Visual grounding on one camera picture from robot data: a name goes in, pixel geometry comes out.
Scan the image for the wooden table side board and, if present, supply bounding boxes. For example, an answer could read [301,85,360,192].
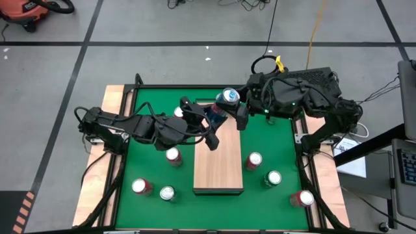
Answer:
[71,84,135,228]
[292,84,351,228]

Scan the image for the black metal beam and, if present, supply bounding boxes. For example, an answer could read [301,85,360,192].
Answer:
[333,123,407,167]

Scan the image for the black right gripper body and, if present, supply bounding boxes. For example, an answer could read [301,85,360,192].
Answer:
[245,73,272,116]

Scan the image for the grey monitor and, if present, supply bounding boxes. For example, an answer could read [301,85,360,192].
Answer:
[397,59,416,141]

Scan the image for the dark computer keyboard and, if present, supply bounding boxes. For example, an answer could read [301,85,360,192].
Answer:
[398,148,416,187]

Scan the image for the yellow extension cable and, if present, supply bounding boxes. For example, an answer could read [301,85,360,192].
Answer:
[305,0,327,71]

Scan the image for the black vacuum hose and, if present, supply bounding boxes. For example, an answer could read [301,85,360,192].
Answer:
[32,0,75,15]

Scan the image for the black coiled floor cable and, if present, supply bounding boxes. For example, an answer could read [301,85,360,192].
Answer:
[250,0,280,75]

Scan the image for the blue silver Red Bull can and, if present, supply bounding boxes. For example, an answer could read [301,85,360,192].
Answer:
[211,86,241,126]

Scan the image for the white paper sheet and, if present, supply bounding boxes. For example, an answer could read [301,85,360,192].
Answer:
[333,136,368,179]

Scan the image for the wooden shelf with black frame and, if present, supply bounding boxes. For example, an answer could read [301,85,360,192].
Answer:
[192,97,244,196]

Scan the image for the black mesh computer case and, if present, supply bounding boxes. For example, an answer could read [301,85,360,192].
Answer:
[285,66,342,98]

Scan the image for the black orange striped floor mat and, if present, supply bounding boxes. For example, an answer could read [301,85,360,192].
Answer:
[0,190,36,234]

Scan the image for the grey desk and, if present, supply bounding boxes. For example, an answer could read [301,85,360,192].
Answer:
[391,138,416,222]

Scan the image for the green tray table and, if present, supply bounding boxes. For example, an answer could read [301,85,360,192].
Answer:
[73,73,351,234]

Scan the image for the black cable bundle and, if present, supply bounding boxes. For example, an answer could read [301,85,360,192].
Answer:
[167,0,189,10]
[216,0,272,12]

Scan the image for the orange shop vacuum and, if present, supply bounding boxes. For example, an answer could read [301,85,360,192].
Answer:
[0,0,50,33]

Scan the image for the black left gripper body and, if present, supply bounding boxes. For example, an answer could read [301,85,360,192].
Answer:
[152,113,209,152]

